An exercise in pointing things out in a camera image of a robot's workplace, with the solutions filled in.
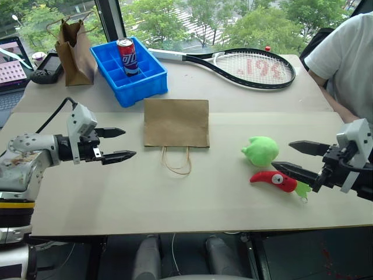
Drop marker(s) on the open laptop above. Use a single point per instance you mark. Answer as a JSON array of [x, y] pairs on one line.
[[10, 76]]

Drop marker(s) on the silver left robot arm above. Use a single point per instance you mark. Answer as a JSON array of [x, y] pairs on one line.
[[29, 157]]

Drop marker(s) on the green plush toy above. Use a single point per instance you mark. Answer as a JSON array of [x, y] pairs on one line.
[[260, 151]]

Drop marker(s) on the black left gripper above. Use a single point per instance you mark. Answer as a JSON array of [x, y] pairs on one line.
[[88, 149]]

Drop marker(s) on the blue plastic divided bin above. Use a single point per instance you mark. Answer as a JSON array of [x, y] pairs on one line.
[[134, 78]]

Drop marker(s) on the red blue soda can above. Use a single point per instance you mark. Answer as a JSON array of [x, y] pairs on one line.
[[128, 58]]

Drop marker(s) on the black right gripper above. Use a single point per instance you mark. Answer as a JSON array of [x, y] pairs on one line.
[[333, 169]]

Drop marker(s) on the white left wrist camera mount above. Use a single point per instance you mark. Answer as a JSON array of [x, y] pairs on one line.
[[80, 122]]

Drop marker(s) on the black handheld game console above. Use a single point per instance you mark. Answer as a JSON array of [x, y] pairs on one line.
[[46, 70]]

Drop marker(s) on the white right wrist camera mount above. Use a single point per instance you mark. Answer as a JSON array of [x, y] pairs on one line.
[[354, 146]]

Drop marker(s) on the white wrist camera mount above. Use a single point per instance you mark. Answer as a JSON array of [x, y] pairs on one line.
[[354, 146], [80, 122]]

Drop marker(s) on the person in white shirt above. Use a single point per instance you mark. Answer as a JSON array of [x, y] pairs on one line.
[[346, 58]]

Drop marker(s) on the red chili plush toy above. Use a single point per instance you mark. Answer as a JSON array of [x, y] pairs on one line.
[[272, 181]]

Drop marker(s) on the white paper cup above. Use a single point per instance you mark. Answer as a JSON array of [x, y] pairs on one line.
[[38, 59]]

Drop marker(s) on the grey right robot leg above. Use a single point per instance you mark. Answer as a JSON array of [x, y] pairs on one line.
[[223, 255]]

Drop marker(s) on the black white tennis racket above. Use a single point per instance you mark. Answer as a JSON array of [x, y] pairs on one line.
[[242, 68]]

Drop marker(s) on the flat brown paper bag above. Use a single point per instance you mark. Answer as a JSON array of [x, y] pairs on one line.
[[176, 129]]

